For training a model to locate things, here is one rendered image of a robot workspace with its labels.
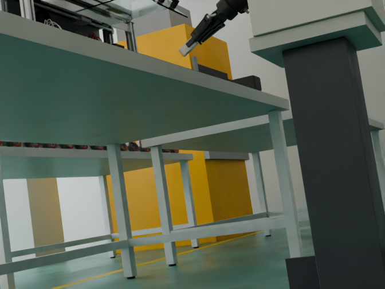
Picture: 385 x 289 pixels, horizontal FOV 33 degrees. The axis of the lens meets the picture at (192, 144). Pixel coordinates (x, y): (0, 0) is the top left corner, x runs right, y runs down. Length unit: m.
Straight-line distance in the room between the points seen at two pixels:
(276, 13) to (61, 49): 0.62
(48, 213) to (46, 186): 0.26
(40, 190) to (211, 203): 1.62
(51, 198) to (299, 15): 4.81
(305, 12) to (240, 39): 5.92
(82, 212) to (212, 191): 3.17
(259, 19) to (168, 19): 4.50
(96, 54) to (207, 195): 4.17
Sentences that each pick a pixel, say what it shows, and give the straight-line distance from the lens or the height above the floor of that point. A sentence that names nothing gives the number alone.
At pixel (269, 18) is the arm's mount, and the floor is 0.78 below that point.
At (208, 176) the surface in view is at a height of 0.57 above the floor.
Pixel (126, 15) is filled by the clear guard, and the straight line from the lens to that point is 2.54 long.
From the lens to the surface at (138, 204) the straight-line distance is 6.04.
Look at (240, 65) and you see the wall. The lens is 7.67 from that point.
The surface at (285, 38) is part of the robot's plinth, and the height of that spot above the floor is 0.72.
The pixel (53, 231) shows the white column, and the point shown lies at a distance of 6.33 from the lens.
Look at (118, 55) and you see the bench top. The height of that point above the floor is 0.72.
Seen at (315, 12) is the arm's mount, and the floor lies 0.77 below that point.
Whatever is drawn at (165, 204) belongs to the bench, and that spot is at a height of 0.35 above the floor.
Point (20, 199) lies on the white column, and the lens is 6.17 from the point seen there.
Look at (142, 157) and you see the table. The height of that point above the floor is 0.71.
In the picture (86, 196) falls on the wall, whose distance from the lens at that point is 8.58.
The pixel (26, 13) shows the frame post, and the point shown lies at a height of 0.95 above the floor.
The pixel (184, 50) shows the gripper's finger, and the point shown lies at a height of 0.84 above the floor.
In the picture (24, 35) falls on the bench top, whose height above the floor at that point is 0.71.
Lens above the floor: 0.30
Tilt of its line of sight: 6 degrees up
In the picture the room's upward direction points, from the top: 8 degrees counter-clockwise
